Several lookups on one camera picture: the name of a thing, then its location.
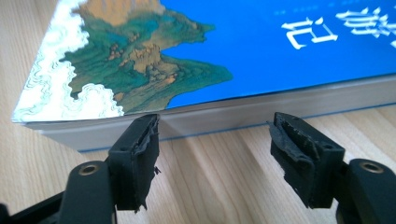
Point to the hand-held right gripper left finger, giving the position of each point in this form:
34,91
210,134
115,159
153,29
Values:
134,174

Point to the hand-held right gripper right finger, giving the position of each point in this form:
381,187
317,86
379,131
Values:
311,168

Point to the blue landscape cover book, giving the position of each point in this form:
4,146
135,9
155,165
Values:
249,56

